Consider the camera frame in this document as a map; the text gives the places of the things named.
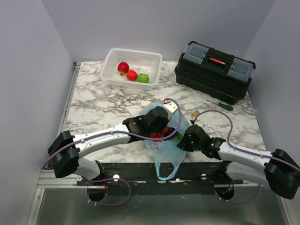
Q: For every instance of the green handled screwdriver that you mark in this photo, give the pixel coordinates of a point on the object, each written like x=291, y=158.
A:
x=221, y=105

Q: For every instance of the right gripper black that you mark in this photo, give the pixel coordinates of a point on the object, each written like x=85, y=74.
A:
x=184, y=145

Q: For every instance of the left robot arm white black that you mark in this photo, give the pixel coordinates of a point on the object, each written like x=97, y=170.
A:
x=67, y=152

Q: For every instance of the red fake apple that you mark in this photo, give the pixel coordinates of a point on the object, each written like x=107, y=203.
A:
x=123, y=68

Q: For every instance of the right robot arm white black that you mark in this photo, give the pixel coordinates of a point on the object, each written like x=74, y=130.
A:
x=276, y=170

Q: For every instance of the green fake leafy fruit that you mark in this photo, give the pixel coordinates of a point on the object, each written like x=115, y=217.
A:
x=179, y=137

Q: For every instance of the red fake peach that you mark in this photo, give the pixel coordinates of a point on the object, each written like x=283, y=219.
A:
x=132, y=75

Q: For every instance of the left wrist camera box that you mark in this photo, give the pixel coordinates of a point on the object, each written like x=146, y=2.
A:
x=171, y=108

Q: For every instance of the aluminium frame profile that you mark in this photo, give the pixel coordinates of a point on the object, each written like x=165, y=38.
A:
x=47, y=179

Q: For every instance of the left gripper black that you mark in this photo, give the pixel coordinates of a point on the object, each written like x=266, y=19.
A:
x=165, y=123

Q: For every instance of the light blue plastic bag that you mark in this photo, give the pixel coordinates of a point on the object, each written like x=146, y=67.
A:
x=166, y=151

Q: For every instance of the red fake cherry bunch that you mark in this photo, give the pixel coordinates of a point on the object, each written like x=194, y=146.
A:
x=164, y=133

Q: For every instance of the white plastic basket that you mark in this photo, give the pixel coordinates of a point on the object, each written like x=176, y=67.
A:
x=141, y=62

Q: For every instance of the black plastic toolbox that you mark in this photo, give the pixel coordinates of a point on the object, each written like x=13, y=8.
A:
x=213, y=72

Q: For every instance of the hex key set yellow holder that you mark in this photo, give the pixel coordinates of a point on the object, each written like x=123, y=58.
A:
x=195, y=114

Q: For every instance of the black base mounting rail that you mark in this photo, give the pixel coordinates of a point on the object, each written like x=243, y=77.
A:
x=145, y=179

